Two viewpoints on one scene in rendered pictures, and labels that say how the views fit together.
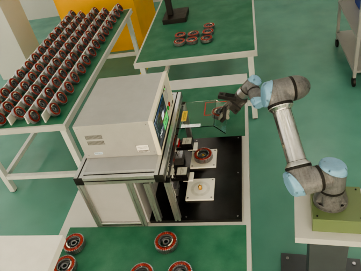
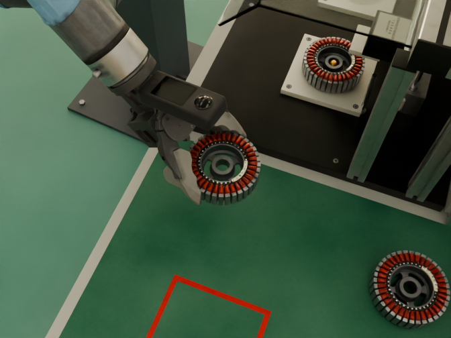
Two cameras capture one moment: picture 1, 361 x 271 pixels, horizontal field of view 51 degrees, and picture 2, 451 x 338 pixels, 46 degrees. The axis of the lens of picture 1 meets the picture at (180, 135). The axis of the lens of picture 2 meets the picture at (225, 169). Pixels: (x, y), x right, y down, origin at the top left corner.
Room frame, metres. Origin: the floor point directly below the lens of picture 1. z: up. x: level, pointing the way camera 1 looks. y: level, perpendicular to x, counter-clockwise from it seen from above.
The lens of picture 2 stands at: (2.33, -0.23, 1.55)
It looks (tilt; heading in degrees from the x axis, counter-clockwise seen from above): 60 degrees down; 186
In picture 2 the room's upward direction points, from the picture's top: straight up
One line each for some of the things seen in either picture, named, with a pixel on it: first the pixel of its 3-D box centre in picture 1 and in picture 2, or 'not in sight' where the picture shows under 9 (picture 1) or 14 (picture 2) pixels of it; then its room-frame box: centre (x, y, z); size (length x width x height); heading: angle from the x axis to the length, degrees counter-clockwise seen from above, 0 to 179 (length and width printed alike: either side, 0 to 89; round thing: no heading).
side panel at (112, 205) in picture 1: (114, 204); not in sight; (1.33, 0.40, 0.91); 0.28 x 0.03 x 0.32; 75
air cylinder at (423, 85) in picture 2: (179, 157); (410, 88); (1.69, 0.04, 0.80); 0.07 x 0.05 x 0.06; 165
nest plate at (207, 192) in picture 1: (200, 189); not in sight; (1.42, -0.04, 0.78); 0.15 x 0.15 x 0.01; 75
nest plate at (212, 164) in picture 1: (203, 158); (330, 73); (1.66, -0.10, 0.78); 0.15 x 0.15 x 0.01; 75
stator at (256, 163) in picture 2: not in sight; (222, 167); (1.93, -0.28, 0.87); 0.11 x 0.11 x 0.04
